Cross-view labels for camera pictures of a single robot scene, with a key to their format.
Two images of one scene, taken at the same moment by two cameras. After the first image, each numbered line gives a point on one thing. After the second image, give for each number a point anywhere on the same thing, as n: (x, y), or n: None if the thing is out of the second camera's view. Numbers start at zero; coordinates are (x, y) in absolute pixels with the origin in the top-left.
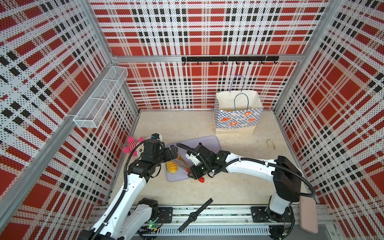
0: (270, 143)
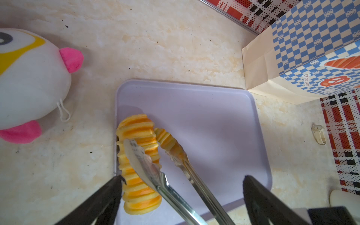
0: (318, 131)
